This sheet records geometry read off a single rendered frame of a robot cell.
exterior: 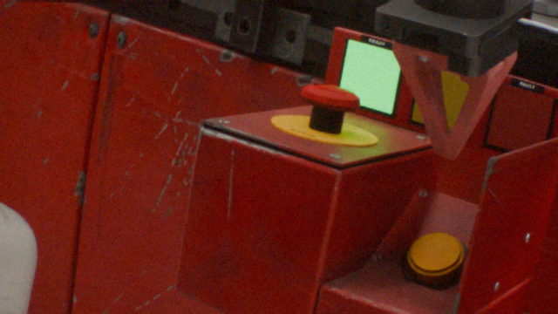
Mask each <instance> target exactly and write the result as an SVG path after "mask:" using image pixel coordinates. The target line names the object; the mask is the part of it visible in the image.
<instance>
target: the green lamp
mask: <svg viewBox="0 0 558 314"><path fill-rule="evenodd" d="M348 43H349V45H348V51H347V55H346V59H345V65H344V73H343V77H342V82H341V87H344V88H347V89H350V90H351V91H352V92H353V93H355V94H356V95H357V96H358V97H359V98H360V104H361V105H363V106H368V107H371V109H375V110H378V111H382V112H385V113H392V109H393V105H394V99H395V95H396V93H395V91H396V86H397V82H398V75H399V70H400V68H399V65H398V62H397V60H396V58H395V56H394V54H393V51H388V50H385V49H381V48H377V47H374V46H370V45H367V44H361V43H360V42H358V41H354V40H349V41H348Z"/></svg>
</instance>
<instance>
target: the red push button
mask: <svg viewBox="0 0 558 314"><path fill-rule="evenodd" d="M301 94H302V99H303V102H305V103H307V104H309V105H311V106H313V107H312V112H310V121H309V125H308V127H309V128H312V129H314V130H317V131H319V132H324V133H330V134H340V133H341V131H342V126H343V122H344V113H345V112H354V111H356V110H357V109H358V108H359V107H360V105H361V104H360V98H359V97H358V96H357V95H356V94H355V93H353V92H352V91H351V90H350V89H347V88H344V87H341V86H337V85H328V84H318V83H316V84H311V85H307V86H305V87H304V88H303V90H302V92H301Z"/></svg>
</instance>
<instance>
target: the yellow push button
mask: <svg viewBox="0 0 558 314"><path fill-rule="evenodd" d="M463 248H464V247H463V245H462V243H461V242H460V240H459V239H458V238H456V237H453V236H451V235H448V234H446V233H430V234H426V235H422V236H421V237H419V238H418V239H417V240H416V241H415V242H414V243H413V244H412V245H411V247H410V248H409V250H408V254H407V258H408V266H409V267H408V270H409V272H410V273H411V275H412V276H413V277H414V278H415V279H416V280H418V281H419V282H421V283H429V284H441V283H447V282H449V280H451V279H453V278H455V277H456V276H457V275H458V274H459V273H460V272H461V270H462V268H463V266H464V251H463Z"/></svg>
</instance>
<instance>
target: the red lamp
mask: <svg viewBox="0 0 558 314"><path fill-rule="evenodd" d="M553 104H554V99H553V98H550V97H546V96H543V95H540V94H537V93H533V92H528V91H527V90H524V89H520V88H518V87H514V86H510V85H506V84H502V83H501V85H500V88H499V89H498V91H497V92H496V96H495V101H494V104H493V106H494V108H493V115H492V118H491V123H490V127H489V130H488V135H487V144H489V145H492V146H496V147H500V148H503V149H506V150H509V151H514V150H518V149H521V148H523V147H529V146H531V145H534V144H537V143H540V142H543V141H545V139H546V135H547V131H548V125H549V119H550V115H551V111H552V107H553Z"/></svg>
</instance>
